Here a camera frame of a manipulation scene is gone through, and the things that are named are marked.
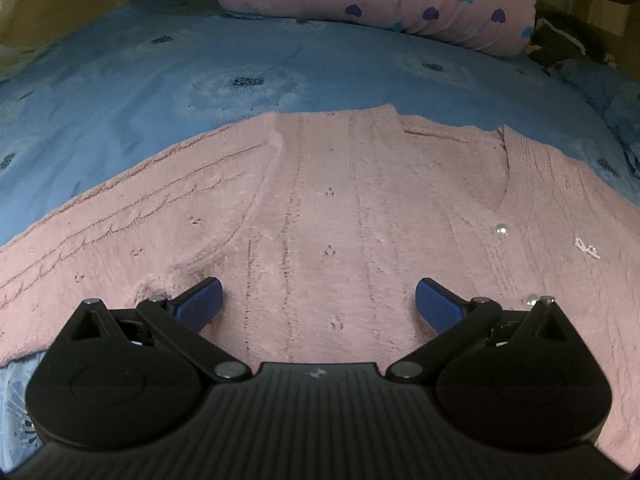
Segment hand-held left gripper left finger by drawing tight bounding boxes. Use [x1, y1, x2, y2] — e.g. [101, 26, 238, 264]
[61, 276, 252, 382]

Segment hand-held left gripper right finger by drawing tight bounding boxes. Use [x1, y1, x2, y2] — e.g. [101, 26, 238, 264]
[384, 277, 582, 381]

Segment pink knit cardigan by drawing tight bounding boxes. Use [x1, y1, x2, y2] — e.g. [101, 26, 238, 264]
[0, 102, 640, 453]

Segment blue floral bed sheet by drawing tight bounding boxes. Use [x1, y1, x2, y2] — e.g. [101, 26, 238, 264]
[0, 0, 640, 461]

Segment crumpled blue floral blanket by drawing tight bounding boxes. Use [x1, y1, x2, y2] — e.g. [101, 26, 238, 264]
[550, 57, 640, 181]

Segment dark cloth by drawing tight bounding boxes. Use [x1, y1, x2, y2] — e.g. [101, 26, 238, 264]
[530, 12, 621, 70]

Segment wooden bed frame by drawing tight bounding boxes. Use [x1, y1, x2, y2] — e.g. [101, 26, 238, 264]
[532, 0, 640, 68]

